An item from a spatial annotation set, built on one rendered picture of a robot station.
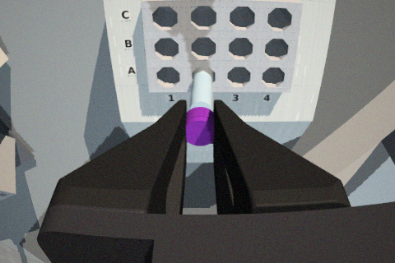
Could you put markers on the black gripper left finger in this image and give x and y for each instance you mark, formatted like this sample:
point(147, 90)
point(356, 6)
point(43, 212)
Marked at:
point(137, 173)

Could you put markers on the violet-capped test tube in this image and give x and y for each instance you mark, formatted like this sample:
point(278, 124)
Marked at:
point(200, 116)

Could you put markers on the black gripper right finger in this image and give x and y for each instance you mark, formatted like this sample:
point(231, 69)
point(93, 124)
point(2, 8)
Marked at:
point(265, 176)

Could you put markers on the dark grey bench mat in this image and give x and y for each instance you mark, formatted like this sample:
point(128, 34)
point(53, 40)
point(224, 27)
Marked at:
point(58, 97)

